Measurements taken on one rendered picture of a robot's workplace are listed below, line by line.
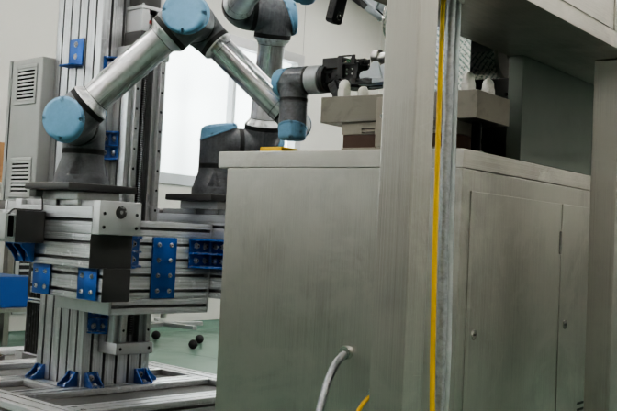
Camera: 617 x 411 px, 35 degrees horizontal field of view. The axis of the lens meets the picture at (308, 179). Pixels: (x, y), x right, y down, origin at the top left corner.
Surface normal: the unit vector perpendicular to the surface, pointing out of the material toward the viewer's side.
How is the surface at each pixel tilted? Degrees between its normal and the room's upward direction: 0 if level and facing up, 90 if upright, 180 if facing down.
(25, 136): 90
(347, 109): 90
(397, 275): 90
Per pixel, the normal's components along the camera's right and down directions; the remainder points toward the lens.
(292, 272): -0.59, -0.07
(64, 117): -0.18, 0.03
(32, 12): 0.81, 0.00
